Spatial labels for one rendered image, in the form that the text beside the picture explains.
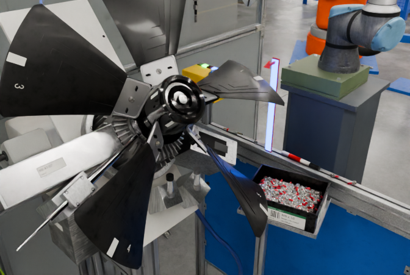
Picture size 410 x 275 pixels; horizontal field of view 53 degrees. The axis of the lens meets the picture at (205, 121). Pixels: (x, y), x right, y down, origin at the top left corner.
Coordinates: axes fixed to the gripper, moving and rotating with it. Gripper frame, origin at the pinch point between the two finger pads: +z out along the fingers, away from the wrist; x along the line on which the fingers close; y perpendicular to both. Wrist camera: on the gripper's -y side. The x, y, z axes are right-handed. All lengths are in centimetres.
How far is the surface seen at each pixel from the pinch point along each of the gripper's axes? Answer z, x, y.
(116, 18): 3.4, 32.6, -11.8
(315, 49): 147, -107, 332
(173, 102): 13.2, 15.6, -32.7
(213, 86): 17.9, 7.3, -15.1
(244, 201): 33, -2, -41
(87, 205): 20, 27, -58
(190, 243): 143, 11, 37
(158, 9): 0.5, 22.4, -10.8
